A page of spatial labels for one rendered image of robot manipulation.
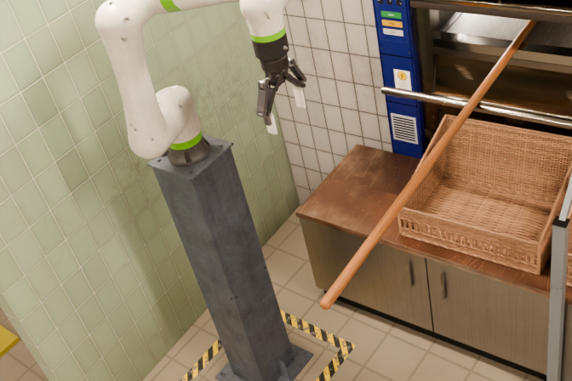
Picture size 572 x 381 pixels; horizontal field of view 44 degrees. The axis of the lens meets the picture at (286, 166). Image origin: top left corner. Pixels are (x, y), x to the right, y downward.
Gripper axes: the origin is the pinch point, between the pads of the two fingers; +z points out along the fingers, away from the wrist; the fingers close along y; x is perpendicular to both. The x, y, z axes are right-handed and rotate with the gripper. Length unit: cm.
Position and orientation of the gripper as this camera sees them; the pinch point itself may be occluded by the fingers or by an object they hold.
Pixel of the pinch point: (287, 116)
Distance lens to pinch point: 199.9
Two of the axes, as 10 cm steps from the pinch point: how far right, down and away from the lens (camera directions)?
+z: 1.9, 7.9, 5.9
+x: 7.8, 2.4, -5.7
